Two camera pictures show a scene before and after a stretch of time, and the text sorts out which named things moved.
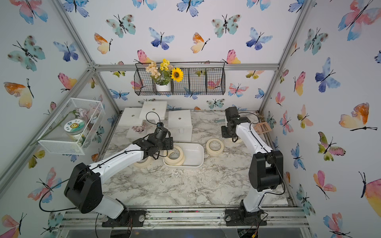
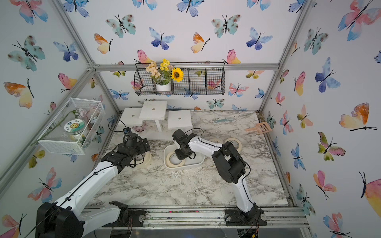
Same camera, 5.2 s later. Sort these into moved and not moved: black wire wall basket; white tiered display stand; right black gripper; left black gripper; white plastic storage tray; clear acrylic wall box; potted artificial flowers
Moved: left black gripper; right black gripper
Not moved: white tiered display stand; black wire wall basket; clear acrylic wall box; white plastic storage tray; potted artificial flowers
